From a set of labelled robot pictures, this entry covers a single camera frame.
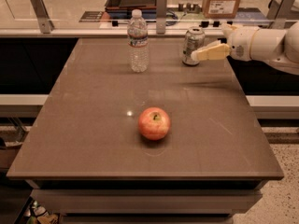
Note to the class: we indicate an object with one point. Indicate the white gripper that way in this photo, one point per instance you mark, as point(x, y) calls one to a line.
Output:
point(240, 46)

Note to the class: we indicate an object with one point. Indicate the silver green 7up can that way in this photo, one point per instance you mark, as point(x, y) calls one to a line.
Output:
point(194, 39)

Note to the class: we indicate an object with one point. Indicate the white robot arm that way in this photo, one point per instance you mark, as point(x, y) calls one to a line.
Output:
point(278, 48)

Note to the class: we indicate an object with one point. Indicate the cardboard box with label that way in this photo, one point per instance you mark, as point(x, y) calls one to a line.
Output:
point(218, 9)

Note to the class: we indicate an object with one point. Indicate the clear plastic water bottle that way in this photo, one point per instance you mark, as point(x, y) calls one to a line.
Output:
point(137, 33)

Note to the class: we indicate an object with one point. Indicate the red yellow apple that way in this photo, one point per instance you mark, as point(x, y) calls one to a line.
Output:
point(154, 123)

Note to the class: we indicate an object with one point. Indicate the bin with colourful items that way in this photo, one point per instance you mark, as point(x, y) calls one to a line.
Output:
point(35, 213)

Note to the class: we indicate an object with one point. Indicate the right metal glass bracket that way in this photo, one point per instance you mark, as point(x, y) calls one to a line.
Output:
point(281, 15)

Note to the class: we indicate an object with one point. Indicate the metal glass bracket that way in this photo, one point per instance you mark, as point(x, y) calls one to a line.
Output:
point(161, 6)
point(43, 18)
point(281, 15)

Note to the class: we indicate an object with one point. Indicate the middle metal glass bracket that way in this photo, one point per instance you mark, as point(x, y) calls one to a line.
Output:
point(161, 6)

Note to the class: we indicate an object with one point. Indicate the left metal glass bracket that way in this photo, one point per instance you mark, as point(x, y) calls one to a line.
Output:
point(43, 18)

